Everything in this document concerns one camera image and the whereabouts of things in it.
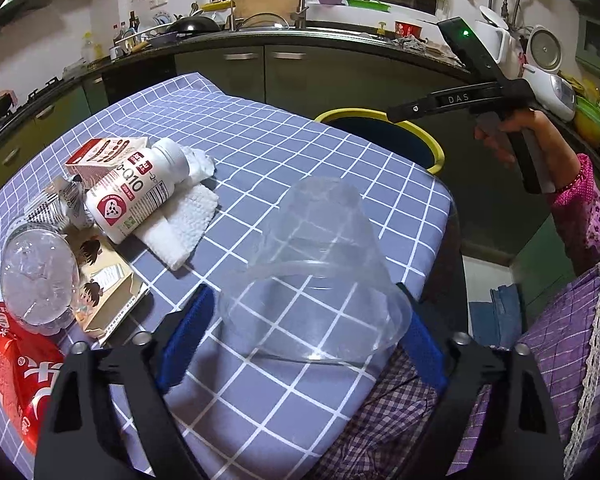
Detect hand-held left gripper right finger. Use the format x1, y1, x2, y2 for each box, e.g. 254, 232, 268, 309
395, 282, 566, 480

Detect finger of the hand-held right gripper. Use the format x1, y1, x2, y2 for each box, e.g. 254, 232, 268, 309
386, 82, 501, 123

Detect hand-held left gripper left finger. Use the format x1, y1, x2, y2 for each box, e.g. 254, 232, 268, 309
34, 285, 216, 480

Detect yellow rimmed blue bin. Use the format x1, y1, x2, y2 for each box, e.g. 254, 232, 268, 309
314, 108, 446, 175

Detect beige cartoon box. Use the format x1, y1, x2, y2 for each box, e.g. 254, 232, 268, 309
62, 225, 151, 346

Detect clear plastic cup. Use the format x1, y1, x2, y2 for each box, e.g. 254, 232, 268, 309
217, 177, 413, 366

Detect white supplement bottle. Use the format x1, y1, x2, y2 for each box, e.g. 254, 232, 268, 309
84, 137, 190, 244

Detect clear plastic water bottle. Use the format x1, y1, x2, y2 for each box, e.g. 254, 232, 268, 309
2, 215, 81, 336

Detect red snack packet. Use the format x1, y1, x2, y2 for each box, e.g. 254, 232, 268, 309
0, 305, 66, 456

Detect red and white carton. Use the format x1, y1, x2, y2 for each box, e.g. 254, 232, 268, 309
64, 136, 153, 188

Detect person's right forearm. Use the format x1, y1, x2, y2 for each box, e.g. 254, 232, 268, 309
550, 152, 600, 277

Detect person's right hand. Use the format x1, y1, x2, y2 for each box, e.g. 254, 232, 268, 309
474, 109, 565, 192

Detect white rice cooker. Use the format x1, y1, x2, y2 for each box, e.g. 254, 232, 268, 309
522, 25, 578, 121

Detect white kettle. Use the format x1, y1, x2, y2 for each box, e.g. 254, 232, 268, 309
472, 6, 513, 68

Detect blue floor cloth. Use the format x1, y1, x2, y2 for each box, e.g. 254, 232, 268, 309
467, 285, 526, 346

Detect green plastic basin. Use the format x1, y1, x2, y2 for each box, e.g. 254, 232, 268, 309
575, 95, 600, 146

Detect folded white paper towel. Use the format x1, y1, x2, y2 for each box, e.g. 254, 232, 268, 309
135, 182, 220, 271

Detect green kitchen cabinets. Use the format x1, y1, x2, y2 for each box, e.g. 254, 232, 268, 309
0, 35, 481, 186

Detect crumpled white tissue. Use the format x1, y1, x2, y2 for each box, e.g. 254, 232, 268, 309
180, 144, 216, 181

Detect blue checked tablecloth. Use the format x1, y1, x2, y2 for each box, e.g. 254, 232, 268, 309
0, 72, 456, 480

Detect crumpled foil wrapper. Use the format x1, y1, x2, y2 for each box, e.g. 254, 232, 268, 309
27, 176, 98, 233

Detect glass pot lid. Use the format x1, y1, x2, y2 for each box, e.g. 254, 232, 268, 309
240, 12, 291, 31

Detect wooden cutting board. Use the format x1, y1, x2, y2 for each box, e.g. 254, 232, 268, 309
232, 0, 301, 28

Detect black wok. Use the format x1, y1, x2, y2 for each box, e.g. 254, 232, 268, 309
172, 16, 221, 36

